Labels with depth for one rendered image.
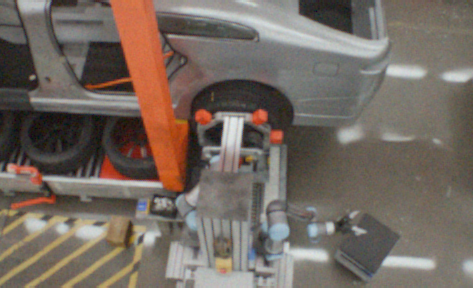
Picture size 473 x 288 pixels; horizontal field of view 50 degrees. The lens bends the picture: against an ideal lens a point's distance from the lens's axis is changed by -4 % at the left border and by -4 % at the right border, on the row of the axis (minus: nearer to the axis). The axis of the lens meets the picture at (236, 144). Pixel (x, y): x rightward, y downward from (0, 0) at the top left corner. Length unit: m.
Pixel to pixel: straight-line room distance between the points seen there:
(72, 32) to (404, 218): 3.36
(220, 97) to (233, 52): 0.45
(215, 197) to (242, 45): 1.31
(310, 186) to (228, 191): 2.36
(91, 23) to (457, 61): 3.77
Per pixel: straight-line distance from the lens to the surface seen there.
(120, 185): 4.48
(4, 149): 4.95
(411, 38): 6.07
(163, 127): 3.40
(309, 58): 3.57
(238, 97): 3.84
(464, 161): 5.34
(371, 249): 4.32
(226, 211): 2.48
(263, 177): 4.67
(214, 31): 3.48
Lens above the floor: 4.32
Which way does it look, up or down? 60 degrees down
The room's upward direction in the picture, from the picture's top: 1 degrees counter-clockwise
